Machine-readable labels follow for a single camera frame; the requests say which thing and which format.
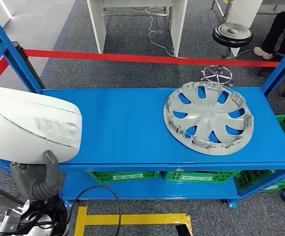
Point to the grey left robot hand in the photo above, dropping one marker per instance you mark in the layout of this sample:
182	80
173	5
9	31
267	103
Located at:
34	182

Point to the white plastic car part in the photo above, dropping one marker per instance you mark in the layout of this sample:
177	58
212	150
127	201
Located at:
22	123

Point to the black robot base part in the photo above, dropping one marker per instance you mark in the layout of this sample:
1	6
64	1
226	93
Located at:
182	230

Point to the blue metal shelf rack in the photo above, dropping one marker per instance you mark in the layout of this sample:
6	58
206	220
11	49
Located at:
133	130

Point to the yellow floor tape square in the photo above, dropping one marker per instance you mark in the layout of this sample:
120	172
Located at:
133	219

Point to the silver wheel hubcap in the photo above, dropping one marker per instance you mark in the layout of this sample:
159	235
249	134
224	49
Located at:
207	115

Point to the black round stool chrome base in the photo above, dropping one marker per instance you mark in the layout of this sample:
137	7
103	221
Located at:
232	34

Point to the person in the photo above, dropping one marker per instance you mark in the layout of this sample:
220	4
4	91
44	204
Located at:
275	31

